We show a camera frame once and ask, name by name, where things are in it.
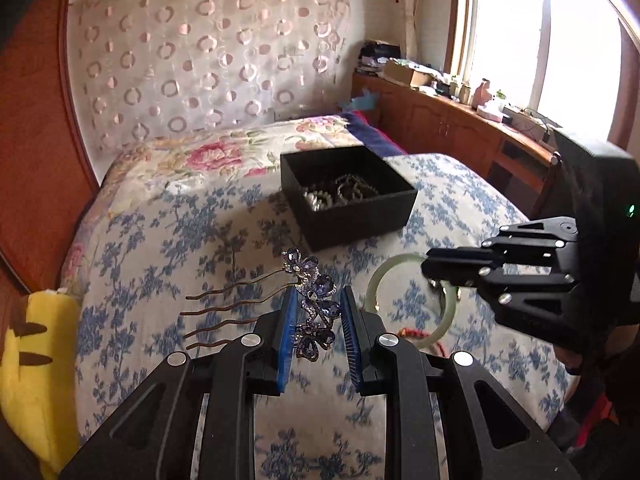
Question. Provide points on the teal bag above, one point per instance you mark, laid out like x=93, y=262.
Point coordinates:
x=360, y=101

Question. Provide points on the wooden cabinet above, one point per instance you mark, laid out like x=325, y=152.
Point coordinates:
x=425, y=125

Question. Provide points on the pile of clutter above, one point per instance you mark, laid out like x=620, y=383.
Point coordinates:
x=375, y=57

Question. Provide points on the tissue pack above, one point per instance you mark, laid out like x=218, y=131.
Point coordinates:
x=490, y=111

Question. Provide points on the circle patterned wall fabric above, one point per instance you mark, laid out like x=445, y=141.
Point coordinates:
x=200, y=60

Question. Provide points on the pink floral quilt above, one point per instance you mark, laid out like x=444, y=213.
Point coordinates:
x=200, y=155

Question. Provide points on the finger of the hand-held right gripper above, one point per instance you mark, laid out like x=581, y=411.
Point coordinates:
x=460, y=259
x=540, y=305

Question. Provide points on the black jewelry box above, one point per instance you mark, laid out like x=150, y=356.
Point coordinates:
x=350, y=220

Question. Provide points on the yellow plush toy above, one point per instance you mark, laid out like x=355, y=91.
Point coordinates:
x=35, y=385

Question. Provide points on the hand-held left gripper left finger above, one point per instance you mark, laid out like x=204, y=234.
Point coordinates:
x=287, y=340

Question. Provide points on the blue and red blanket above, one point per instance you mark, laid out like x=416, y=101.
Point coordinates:
x=375, y=135

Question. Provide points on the window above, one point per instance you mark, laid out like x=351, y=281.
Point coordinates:
x=510, y=35

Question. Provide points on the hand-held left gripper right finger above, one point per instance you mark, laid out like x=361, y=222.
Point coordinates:
x=350, y=340

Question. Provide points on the pale green jade bangle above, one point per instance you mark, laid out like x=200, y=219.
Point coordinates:
x=370, y=290

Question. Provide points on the small bottles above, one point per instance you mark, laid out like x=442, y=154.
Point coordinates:
x=460, y=89

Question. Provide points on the blue floral bedspread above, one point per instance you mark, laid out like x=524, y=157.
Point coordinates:
x=175, y=240

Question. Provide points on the pink figurine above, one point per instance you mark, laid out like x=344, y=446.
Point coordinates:
x=483, y=92

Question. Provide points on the pale window curtain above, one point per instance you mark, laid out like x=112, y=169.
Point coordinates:
x=406, y=10

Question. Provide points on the purple butterfly hair comb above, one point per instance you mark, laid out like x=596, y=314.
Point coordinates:
x=310, y=285

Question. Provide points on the cardboard box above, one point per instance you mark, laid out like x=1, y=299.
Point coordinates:
x=405, y=74

